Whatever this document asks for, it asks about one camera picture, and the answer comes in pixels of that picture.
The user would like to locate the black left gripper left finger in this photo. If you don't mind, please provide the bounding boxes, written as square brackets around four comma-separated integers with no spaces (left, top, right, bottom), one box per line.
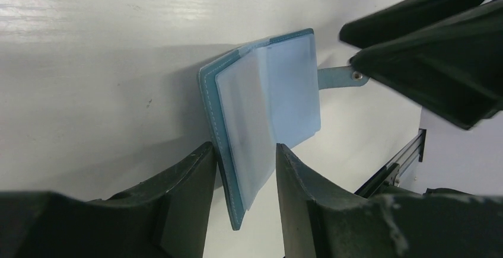
[1,142,217,257]

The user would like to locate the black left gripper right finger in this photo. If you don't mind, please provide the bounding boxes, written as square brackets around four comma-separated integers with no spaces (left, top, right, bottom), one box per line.
[276,144,502,257]

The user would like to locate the aluminium frame rail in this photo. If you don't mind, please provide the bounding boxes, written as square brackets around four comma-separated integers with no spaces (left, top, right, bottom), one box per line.
[354,129,427,199]

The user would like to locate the blue leather card holder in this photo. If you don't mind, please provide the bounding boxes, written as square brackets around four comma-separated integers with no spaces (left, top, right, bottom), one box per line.
[198,28,368,231]

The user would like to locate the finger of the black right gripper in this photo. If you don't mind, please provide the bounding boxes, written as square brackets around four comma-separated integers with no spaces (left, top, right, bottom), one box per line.
[339,0,486,49]
[350,0,502,130]

